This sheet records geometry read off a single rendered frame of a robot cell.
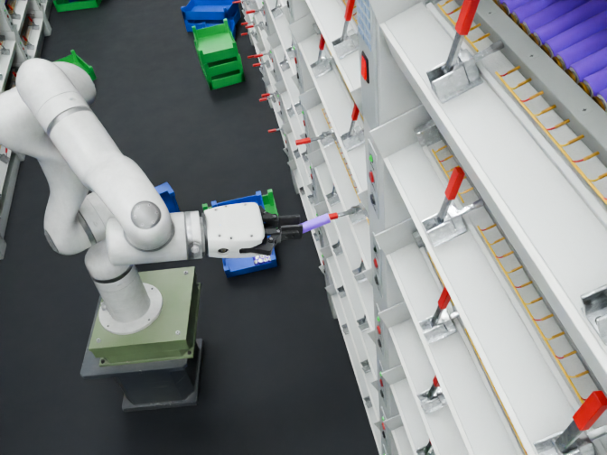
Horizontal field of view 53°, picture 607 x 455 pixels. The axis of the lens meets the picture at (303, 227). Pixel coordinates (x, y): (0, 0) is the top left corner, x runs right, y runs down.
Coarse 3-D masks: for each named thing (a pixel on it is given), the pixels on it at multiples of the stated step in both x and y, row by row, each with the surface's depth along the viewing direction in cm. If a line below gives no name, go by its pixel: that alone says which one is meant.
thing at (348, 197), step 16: (304, 96) 153; (320, 112) 153; (320, 128) 149; (320, 144) 146; (336, 160) 140; (336, 176) 136; (352, 176) 134; (352, 192) 131; (352, 224) 125; (368, 224) 123; (368, 240) 121; (368, 256) 118; (368, 272) 110
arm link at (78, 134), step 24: (72, 120) 107; (96, 120) 110; (72, 144) 106; (96, 144) 106; (72, 168) 107; (96, 168) 102; (120, 168) 99; (96, 192) 99; (120, 192) 96; (144, 192) 97; (120, 216) 96; (144, 216) 96; (168, 216) 98; (144, 240) 96
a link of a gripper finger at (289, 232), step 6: (282, 228) 109; (288, 228) 109; (294, 228) 109; (300, 228) 110; (282, 234) 109; (288, 234) 109; (294, 234) 109; (300, 234) 111; (270, 240) 107; (276, 240) 108
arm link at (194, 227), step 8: (184, 216) 108; (192, 216) 105; (192, 224) 104; (200, 224) 105; (192, 232) 104; (200, 232) 104; (192, 240) 104; (200, 240) 104; (192, 248) 104; (200, 248) 105; (192, 256) 106; (200, 256) 107
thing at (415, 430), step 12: (384, 372) 116; (396, 372) 117; (396, 384) 119; (408, 384) 118; (396, 396) 118; (408, 396) 116; (408, 408) 115; (408, 420) 114; (420, 420) 113; (408, 432) 112; (420, 432) 111; (420, 444) 110
